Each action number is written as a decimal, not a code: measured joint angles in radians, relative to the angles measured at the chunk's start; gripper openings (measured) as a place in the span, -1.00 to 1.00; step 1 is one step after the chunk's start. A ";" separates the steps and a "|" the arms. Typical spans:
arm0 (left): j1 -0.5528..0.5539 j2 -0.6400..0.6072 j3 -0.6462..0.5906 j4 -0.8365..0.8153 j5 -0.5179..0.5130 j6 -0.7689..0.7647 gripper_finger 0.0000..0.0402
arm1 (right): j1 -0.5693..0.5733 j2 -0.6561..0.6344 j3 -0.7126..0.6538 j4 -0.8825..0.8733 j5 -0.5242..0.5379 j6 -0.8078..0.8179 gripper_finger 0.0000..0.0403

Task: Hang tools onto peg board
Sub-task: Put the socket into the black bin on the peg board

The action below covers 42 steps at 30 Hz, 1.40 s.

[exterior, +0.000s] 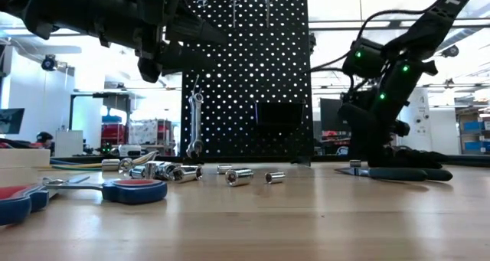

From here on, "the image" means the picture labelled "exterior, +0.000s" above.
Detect black plastic bin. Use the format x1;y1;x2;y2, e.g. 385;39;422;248
254;101;307;134

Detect black work glove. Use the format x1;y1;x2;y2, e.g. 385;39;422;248
409;149;447;169
377;145;414;169

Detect white box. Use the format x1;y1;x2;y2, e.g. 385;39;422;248
55;129;84;158

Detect blue bin shelf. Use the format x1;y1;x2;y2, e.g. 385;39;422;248
457;107;490;155

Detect red tool cabinet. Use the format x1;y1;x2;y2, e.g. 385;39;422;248
101;122;127;147

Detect black right camera cable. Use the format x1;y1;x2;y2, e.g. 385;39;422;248
309;7;438;73

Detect chrome combination wrench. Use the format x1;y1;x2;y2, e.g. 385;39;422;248
193;92;205;157
186;93;198;158

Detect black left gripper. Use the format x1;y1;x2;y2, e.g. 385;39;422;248
90;0;230;84

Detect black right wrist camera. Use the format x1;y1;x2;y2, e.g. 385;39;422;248
341;38;386;79

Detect black aluminium table frame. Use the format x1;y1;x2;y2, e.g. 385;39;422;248
49;155;490;167

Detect cream masking tape roll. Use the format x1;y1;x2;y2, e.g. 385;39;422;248
0;148;51;188

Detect green cable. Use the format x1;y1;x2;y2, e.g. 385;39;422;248
51;165;104;172

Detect blue and red pliers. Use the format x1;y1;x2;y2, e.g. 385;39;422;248
0;175;168;227

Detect white pillar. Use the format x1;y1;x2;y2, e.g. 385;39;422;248
407;87;433;152

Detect person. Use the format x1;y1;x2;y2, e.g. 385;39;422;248
36;132;54;151

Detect black perforated peg board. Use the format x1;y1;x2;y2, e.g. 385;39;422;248
181;0;315;168

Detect yellow cable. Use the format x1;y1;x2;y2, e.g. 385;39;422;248
49;150;160;171

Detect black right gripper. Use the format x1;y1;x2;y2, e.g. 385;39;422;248
338;59;439;168

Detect black monitor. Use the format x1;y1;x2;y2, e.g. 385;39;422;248
319;98;342;132

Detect black ceiling camera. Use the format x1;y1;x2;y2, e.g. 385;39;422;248
41;54;57;72
440;44;459;59

